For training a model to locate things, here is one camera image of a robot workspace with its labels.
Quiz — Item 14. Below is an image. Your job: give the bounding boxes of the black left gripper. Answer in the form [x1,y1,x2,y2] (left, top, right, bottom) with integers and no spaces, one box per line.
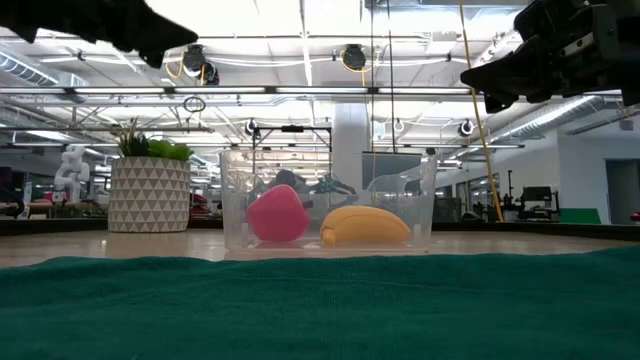
[0,0,199,69]

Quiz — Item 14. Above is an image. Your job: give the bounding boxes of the black gantry frame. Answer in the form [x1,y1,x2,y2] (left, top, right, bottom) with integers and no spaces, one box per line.
[251,124,335,154]

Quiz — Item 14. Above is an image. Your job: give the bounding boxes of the person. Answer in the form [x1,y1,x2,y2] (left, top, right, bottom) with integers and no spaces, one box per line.
[273,168,307,194]

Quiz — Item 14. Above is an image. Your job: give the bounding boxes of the black metal table frame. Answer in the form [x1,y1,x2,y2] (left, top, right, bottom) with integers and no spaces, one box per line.
[0,217,640,242]

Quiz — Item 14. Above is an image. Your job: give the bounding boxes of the white robot figure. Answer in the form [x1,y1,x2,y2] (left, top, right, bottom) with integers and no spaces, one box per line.
[53,144,92,204]

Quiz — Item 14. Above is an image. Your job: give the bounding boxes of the black cable loop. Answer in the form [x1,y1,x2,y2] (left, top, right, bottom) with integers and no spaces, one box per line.
[182,95,207,114]

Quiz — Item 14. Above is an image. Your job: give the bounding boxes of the green board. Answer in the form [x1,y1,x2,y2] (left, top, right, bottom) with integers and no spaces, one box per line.
[558,207,603,225]

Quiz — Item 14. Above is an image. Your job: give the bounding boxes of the dark green cloth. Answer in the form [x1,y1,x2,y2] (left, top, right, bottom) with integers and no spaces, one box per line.
[0,245,640,360]

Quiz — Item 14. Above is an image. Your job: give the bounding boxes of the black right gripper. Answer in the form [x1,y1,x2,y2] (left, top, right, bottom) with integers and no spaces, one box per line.
[459,0,640,114]

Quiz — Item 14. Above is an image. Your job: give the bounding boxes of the succulent in triangle-patterned pot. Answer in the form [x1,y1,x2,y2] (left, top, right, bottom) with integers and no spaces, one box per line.
[107,117,194,234]

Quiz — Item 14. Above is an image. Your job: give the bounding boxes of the black machine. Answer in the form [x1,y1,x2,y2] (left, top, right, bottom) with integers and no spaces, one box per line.
[516,185,562,222]

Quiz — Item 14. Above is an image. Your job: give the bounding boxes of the black ceiling cable reel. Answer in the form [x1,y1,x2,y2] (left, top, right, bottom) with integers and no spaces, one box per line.
[341,43,369,72]
[181,43,221,86]

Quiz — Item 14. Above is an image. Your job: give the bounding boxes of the clear plastic tupperware container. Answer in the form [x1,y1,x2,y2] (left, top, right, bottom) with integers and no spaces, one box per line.
[219,148,439,261]

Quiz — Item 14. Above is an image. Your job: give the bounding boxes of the yellow hanging cable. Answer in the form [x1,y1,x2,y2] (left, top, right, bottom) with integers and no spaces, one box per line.
[457,0,505,224]

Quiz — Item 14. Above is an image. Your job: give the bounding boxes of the black monitor screen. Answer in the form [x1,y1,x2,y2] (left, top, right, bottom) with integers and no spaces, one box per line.
[361,151,424,192]

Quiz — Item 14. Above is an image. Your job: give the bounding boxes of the white building column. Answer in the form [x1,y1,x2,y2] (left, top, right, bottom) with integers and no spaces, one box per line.
[331,102,372,199]

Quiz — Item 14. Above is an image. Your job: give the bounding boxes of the yellow toy banana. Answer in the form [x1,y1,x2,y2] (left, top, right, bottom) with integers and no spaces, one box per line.
[319,205,412,246]

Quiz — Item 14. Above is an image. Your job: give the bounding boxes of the long ceiling light bar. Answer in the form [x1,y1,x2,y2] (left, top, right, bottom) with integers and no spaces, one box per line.
[0,85,621,96]

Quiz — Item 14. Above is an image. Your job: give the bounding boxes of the silver air duct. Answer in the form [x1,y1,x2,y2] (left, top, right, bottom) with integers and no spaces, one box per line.
[492,94,596,146]
[0,49,90,105]

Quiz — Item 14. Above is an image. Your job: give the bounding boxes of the red toy fruit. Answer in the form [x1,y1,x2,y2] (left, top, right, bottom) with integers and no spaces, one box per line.
[246,183,311,244]

